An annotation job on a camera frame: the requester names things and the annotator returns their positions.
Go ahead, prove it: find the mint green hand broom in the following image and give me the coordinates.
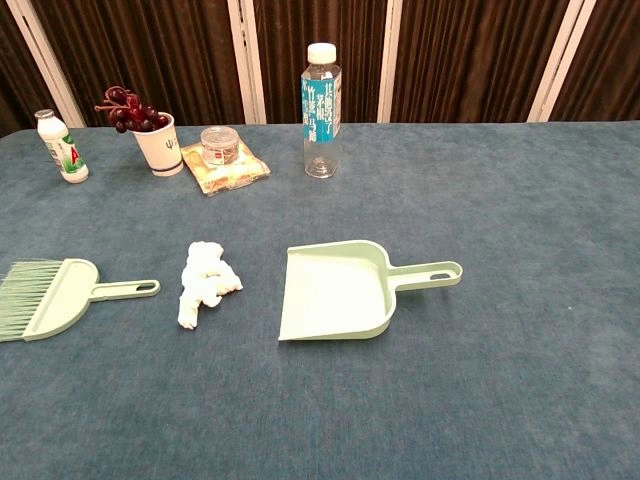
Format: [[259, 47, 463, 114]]
[[0, 257, 162, 344]]

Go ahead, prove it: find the yellow snack packet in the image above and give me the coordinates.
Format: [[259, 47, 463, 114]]
[[180, 138, 272, 197]]

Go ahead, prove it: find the dark red grape bunch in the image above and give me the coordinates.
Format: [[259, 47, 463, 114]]
[[94, 85, 171, 134]]

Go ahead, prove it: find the clear round plastic jar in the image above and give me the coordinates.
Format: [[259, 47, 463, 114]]
[[200, 126, 240, 168]]

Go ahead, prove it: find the clear bottle with blue label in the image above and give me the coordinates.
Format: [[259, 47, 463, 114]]
[[300, 42, 343, 180]]

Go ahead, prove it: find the brown pleated curtain panel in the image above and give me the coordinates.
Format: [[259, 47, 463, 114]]
[[0, 0, 66, 139], [549, 0, 640, 123], [391, 0, 571, 124], [29, 0, 246, 126], [252, 0, 389, 124]]

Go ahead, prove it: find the mint green dustpan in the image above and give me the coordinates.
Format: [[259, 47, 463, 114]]
[[277, 239, 464, 343]]

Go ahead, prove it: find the white paper cup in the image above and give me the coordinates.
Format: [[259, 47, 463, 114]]
[[132, 112, 185, 178]]

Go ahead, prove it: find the blue felt table cover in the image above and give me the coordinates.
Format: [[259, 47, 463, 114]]
[[0, 121, 640, 480]]

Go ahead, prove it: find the white partition frame post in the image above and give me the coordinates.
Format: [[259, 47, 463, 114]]
[[527, 0, 599, 123], [4, 0, 86, 129], [376, 0, 404, 124], [227, 0, 268, 125]]

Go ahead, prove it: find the small white milk bottle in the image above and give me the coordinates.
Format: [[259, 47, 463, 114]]
[[34, 108, 90, 184]]

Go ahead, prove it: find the white tissue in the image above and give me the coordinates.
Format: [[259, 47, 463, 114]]
[[177, 240, 245, 331]]

